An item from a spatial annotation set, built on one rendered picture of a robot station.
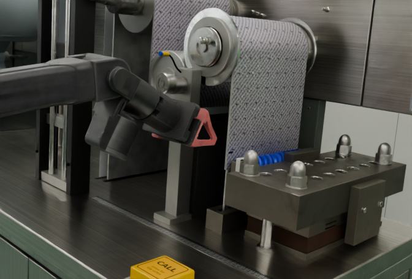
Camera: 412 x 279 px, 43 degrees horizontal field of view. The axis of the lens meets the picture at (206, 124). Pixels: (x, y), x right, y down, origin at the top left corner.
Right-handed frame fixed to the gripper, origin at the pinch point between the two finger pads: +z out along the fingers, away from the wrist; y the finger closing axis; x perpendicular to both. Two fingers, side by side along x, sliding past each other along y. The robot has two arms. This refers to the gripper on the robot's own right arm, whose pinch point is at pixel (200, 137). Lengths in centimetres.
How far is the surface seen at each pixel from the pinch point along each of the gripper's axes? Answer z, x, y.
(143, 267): -8.4, -23.4, 7.6
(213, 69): 0.3, 13.4, -4.0
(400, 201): 281, 52, -76
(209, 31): -4.2, 19.0, -4.2
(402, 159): 268, 77, -78
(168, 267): -5.7, -22.0, 9.8
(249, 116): 10.2, 8.7, 0.2
